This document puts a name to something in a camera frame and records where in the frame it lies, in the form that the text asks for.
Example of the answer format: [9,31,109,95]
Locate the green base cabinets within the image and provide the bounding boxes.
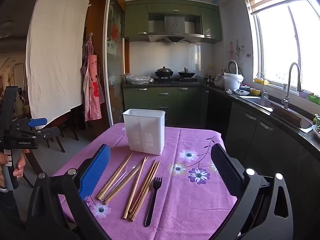
[123,86,209,128]

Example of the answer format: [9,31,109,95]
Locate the clear plastic spoon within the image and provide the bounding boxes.
[106,164,137,200]

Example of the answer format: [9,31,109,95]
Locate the black wok with handle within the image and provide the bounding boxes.
[178,67,196,78]

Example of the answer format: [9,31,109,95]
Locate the glass sliding door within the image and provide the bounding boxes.
[104,0,125,128]

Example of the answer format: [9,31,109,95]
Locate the white plastic bucket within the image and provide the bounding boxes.
[224,72,244,92]

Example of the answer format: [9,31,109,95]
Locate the person's left hand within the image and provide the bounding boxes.
[0,149,27,187]

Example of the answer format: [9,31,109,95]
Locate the steel kitchen sink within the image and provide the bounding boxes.
[239,96,314,133]

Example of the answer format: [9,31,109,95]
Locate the white rice cooker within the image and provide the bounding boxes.
[214,60,240,88]

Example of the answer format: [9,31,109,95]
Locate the brown wooden cutting board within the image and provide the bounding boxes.
[269,102,303,128]

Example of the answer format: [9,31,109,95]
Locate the red checked apron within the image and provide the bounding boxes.
[80,33,105,105]

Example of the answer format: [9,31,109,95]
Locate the black gas stove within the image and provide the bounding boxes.
[153,78,200,84]

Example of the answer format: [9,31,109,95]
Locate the pile of wooden chopsticks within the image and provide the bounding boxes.
[96,152,161,222]

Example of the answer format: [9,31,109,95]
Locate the green wall cabinets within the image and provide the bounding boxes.
[124,1,223,44]

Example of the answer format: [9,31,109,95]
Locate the dark base cabinets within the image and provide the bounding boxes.
[205,90,320,240]

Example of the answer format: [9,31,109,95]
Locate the black wok with lid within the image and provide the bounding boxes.
[154,66,174,78]

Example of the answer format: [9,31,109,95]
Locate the white plastic utensil holder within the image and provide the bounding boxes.
[122,109,166,155]

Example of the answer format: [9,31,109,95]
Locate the clear plastic bag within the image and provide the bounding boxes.
[124,73,154,85]

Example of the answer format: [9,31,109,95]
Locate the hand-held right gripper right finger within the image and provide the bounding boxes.
[211,143,294,240]

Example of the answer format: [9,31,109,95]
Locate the black plastic fork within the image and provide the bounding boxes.
[144,177,163,227]

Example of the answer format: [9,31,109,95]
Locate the red checkered apron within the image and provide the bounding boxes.
[84,52,103,122]

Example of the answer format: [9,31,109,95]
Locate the dark wooden chair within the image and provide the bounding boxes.
[37,110,78,153]

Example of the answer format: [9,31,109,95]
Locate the purple floral tablecloth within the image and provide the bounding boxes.
[51,123,238,240]

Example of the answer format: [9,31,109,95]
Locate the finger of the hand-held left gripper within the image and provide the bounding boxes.
[15,127,60,143]
[12,117,48,132]

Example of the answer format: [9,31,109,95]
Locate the white hanging sheet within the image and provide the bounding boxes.
[25,0,90,130]

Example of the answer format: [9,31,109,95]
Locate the tall steel faucet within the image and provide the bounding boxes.
[281,62,302,110]

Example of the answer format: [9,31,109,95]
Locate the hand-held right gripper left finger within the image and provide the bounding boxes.
[26,144,112,240]

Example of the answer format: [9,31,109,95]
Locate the kitchen window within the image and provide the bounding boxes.
[244,0,320,95]

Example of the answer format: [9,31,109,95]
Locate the steel range hood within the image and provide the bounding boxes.
[147,15,204,43]

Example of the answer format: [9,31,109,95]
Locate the small steel faucet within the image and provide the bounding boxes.
[256,72,269,100]

